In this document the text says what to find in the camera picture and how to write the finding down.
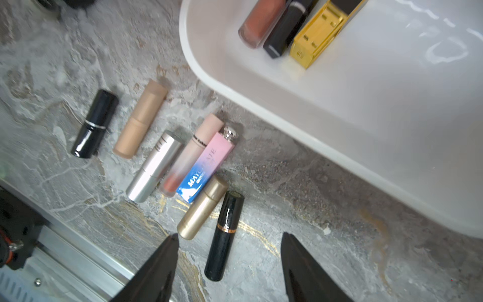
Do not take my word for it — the gold black square lipstick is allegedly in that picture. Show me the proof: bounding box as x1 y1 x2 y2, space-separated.
290 0 367 69

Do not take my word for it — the gold lipstick tube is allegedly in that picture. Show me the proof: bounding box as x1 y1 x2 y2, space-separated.
177 174 229 240

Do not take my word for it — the silver lipstick tube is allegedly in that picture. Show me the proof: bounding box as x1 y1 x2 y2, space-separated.
126 130 184 203

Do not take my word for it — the black lipstick gold band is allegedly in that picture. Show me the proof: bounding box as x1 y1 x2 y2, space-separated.
205 191 245 282

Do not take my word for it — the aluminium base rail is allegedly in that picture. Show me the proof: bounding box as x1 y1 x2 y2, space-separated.
1 181 134 301

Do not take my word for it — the red lip gloss tube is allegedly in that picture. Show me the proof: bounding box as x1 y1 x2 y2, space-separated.
238 0 288 49

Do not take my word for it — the pink frosted lipstick tube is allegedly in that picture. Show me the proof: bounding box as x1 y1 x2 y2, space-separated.
160 113 224 198

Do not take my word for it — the beige lipstick tube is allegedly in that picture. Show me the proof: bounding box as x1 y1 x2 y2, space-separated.
113 79 168 159

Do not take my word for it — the pink blue lipstick tube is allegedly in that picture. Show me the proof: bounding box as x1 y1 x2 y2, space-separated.
176 125 238 204

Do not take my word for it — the black lipstick tube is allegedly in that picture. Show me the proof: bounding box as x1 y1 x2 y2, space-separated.
263 0 318 59

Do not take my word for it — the white storage box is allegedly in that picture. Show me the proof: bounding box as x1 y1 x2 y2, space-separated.
179 1 482 238

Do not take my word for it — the black lipstick silver band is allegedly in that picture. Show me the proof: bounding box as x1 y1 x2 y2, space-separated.
70 89 119 159

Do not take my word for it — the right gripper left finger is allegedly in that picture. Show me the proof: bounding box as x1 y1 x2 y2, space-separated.
111 234 179 302

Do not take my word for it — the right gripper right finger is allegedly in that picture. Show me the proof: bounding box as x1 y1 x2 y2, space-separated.
281 232 352 301

